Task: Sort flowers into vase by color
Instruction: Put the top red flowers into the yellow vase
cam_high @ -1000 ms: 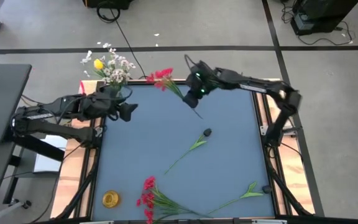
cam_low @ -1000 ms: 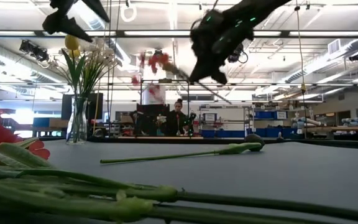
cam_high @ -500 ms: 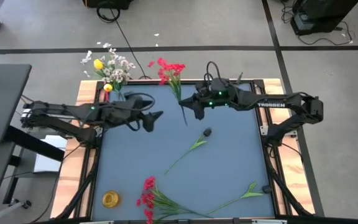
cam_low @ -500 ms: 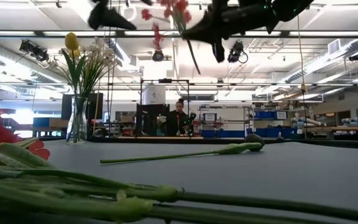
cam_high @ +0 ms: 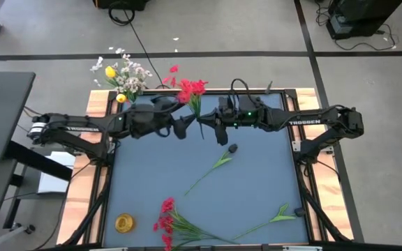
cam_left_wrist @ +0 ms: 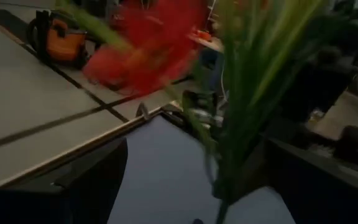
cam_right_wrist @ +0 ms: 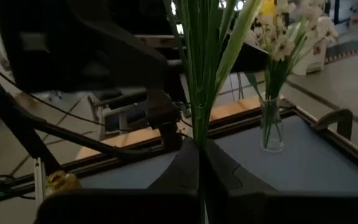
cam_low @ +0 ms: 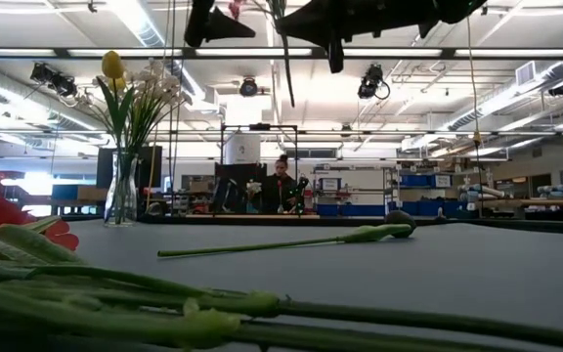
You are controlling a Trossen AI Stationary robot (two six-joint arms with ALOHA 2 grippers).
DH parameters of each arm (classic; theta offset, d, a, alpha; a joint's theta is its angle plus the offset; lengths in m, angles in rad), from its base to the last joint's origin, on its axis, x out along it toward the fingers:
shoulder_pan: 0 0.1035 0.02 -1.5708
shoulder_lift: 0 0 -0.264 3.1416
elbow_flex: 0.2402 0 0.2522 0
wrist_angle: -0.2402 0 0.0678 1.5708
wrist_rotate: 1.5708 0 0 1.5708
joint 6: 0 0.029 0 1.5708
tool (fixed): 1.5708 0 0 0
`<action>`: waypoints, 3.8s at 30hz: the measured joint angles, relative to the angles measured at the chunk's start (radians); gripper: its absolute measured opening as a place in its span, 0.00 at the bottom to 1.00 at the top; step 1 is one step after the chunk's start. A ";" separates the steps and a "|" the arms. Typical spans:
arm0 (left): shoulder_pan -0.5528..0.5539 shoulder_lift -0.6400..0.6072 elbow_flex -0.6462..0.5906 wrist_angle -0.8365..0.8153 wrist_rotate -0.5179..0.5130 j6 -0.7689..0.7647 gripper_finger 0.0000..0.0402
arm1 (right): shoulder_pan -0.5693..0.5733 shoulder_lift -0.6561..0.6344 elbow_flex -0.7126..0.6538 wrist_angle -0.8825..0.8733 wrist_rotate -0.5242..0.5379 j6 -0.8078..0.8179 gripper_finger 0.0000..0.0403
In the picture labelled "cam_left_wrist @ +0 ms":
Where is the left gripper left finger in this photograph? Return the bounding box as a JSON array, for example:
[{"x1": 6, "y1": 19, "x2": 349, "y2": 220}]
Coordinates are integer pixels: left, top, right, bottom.
[{"x1": 0, "y1": 138, "x2": 129, "y2": 224}]

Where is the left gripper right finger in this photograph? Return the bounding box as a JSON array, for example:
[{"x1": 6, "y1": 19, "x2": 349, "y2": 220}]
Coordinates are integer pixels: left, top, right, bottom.
[{"x1": 265, "y1": 138, "x2": 358, "y2": 224}]

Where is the red flower bunch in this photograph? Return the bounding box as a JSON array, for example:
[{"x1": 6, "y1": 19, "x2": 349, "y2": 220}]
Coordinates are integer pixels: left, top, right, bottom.
[{"x1": 54, "y1": 0, "x2": 329, "y2": 224}]

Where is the wooden table board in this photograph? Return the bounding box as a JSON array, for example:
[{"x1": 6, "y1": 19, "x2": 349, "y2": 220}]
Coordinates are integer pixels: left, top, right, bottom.
[{"x1": 0, "y1": 107, "x2": 167, "y2": 189}]

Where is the black table clamp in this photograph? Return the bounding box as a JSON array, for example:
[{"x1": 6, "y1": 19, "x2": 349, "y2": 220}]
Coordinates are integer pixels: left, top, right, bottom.
[{"x1": 135, "y1": 101, "x2": 152, "y2": 121}]

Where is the black orange shop vacuum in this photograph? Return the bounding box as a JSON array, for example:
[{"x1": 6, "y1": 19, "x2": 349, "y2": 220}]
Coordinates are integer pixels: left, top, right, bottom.
[{"x1": 26, "y1": 9, "x2": 90, "y2": 70}]

